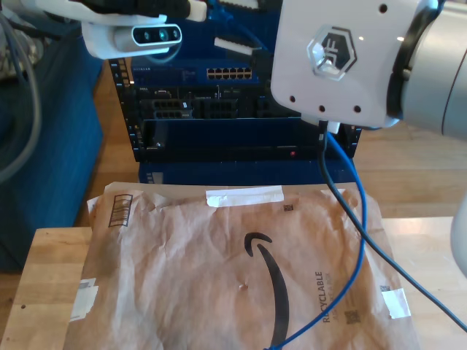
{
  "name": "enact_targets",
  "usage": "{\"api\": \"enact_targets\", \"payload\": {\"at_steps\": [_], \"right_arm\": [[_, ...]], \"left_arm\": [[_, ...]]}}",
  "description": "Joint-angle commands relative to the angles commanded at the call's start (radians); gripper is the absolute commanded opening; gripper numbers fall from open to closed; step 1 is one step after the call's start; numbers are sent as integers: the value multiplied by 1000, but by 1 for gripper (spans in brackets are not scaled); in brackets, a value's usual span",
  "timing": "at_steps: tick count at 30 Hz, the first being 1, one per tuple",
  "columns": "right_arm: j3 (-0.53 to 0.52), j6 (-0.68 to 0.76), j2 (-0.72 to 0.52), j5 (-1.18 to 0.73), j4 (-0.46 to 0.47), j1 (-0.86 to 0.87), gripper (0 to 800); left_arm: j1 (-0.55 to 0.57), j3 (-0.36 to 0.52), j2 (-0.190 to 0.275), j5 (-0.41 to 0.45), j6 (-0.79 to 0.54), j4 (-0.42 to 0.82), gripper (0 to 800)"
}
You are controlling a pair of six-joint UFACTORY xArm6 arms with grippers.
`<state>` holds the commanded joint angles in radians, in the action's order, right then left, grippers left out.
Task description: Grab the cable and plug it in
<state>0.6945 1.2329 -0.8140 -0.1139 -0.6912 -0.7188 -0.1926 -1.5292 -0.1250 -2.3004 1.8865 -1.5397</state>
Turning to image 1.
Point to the black rack server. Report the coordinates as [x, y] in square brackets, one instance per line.
[219, 105]

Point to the black rack tray red light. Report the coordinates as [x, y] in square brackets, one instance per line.
[237, 153]

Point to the blue metal case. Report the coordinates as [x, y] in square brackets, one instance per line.
[237, 173]

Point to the long white tape strip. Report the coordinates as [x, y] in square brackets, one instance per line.
[244, 196]

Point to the blue sofa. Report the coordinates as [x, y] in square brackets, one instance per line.
[73, 164]

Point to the short white tape strip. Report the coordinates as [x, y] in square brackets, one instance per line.
[396, 302]

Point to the brown packing paper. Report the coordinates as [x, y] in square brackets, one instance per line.
[182, 273]

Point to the white paper shipping label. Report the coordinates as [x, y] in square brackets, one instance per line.
[84, 299]

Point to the blue network switch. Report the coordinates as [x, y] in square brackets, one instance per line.
[164, 74]

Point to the black rack frame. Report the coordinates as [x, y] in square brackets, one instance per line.
[124, 109]

